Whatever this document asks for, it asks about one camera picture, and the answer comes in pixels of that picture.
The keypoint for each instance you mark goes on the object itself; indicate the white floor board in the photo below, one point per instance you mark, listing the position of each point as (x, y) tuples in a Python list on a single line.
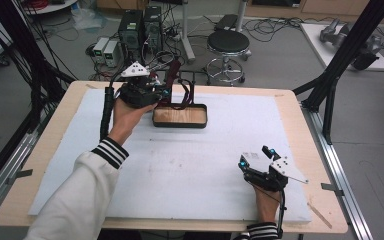
[(316, 43)]

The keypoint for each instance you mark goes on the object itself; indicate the black computer tower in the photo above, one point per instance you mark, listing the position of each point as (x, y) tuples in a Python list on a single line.
[(130, 33), (153, 28)]

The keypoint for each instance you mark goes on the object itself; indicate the light wooden table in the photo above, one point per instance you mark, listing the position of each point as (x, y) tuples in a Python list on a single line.
[(316, 166)]

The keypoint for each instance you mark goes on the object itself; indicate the aluminium rail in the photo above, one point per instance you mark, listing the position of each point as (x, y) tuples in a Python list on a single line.
[(340, 173), (10, 166)]

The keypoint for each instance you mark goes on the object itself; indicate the person's right hand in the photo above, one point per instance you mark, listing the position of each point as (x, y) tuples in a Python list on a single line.
[(266, 205)]

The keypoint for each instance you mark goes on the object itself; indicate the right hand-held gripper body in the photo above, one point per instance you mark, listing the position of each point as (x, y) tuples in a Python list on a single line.
[(270, 176)]

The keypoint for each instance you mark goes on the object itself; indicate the black round stool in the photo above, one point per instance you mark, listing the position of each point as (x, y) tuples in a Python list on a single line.
[(228, 41)]

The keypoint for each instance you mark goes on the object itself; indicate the black flat box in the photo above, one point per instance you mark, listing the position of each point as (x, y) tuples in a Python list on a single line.
[(226, 22)]

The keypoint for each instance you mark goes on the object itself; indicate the grey metal bracket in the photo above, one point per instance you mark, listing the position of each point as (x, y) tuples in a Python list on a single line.
[(331, 189), (20, 175)]

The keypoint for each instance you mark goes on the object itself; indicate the black metal frame stand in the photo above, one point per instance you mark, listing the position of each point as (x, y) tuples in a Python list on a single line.
[(23, 50), (343, 56)]

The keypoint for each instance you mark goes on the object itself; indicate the grey table leg post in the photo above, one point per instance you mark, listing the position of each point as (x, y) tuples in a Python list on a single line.
[(187, 36)]

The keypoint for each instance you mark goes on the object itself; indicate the clear plastic bag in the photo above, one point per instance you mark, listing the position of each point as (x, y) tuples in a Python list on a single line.
[(86, 18)]

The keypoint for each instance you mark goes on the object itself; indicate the person's left hand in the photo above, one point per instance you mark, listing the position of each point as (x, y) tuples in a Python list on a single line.
[(126, 118)]

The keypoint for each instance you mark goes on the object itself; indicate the white power supply unit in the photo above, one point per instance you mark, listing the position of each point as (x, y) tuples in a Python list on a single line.
[(111, 53), (100, 48)]

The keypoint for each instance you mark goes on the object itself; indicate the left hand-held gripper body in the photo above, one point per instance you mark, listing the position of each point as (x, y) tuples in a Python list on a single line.
[(136, 91)]

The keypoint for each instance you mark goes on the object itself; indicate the white foam mat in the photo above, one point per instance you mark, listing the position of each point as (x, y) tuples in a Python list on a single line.
[(196, 186)]

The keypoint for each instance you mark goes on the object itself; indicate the black rack with wooden tray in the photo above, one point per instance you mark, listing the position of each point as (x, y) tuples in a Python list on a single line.
[(180, 116)]

